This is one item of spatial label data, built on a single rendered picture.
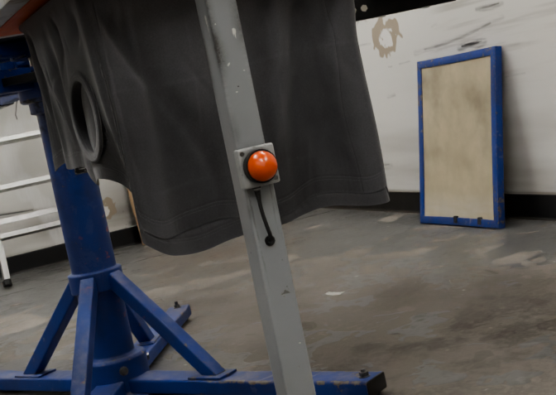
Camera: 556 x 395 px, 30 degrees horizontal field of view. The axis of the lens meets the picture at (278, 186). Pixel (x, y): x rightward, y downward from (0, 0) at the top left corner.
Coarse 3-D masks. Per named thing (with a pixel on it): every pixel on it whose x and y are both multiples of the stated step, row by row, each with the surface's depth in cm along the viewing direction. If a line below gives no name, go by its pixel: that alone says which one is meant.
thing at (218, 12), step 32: (224, 0) 127; (224, 32) 127; (224, 64) 127; (224, 96) 128; (224, 128) 130; (256, 128) 129; (256, 224) 129; (256, 256) 130; (256, 288) 132; (288, 288) 131; (288, 320) 131; (288, 352) 131; (288, 384) 131
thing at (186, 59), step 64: (128, 0) 151; (192, 0) 155; (256, 0) 160; (320, 0) 164; (128, 64) 152; (192, 64) 155; (256, 64) 161; (320, 64) 165; (128, 128) 152; (192, 128) 157; (320, 128) 166; (192, 192) 157; (320, 192) 166; (384, 192) 168
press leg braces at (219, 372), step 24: (96, 288) 279; (120, 288) 279; (72, 312) 297; (96, 312) 275; (144, 312) 276; (48, 336) 301; (144, 336) 319; (168, 336) 272; (48, 360) 308; (192, 360) 269; (72, 384) 258
